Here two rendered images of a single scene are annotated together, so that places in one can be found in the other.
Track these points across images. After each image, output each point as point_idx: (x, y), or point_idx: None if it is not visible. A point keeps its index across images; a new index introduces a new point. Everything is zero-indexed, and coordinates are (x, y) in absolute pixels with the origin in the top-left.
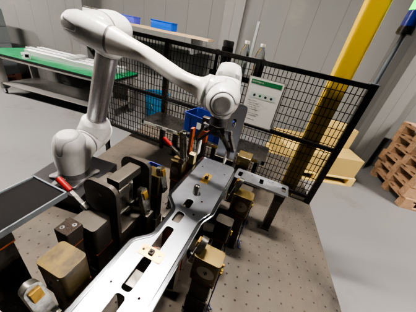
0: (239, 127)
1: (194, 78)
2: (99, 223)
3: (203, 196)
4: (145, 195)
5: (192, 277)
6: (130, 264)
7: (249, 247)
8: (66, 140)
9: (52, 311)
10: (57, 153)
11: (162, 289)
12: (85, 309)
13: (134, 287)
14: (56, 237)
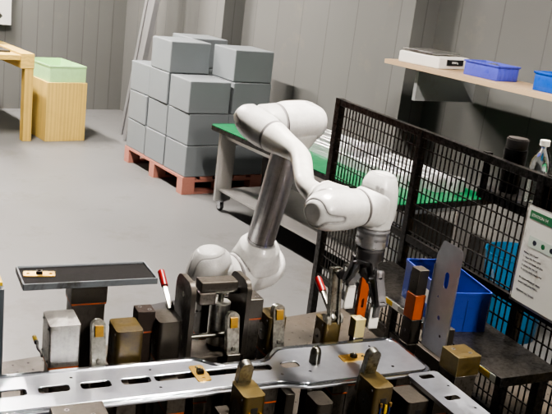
0: (453, 291)
1: (309, 183)
2: (169, 319)
3: (319, 368)
4: (232, 322)
5: None
6: (174, 370)
7: None
8: (204, 256)
9: (101, 361)
10: (189, 273)
11: (184, 394)
12: (120, 371)
13: (163, 381)
14: None
